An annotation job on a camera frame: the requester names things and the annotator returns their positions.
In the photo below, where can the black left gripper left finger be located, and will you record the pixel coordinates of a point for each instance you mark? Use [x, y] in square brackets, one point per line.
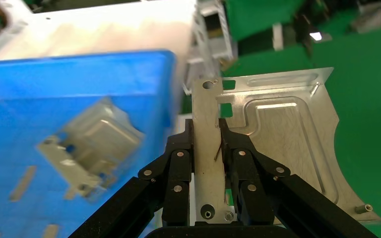
[177, 174]

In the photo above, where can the white perforated shelf strut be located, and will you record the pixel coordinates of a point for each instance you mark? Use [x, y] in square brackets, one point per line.
[207, 39]

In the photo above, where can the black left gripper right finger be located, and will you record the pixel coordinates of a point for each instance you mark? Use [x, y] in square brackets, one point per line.
[249, 184]

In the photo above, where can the grey tape strip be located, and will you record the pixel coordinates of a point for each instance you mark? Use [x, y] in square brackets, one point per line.
[50, 231]
[23, 184]

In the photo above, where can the blue plastic tray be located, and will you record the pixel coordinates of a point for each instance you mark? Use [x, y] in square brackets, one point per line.
[62, 75]

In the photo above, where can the stamped sheet metal bracket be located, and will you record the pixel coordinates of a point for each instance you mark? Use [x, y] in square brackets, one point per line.
[101, 134]
[292, 131]

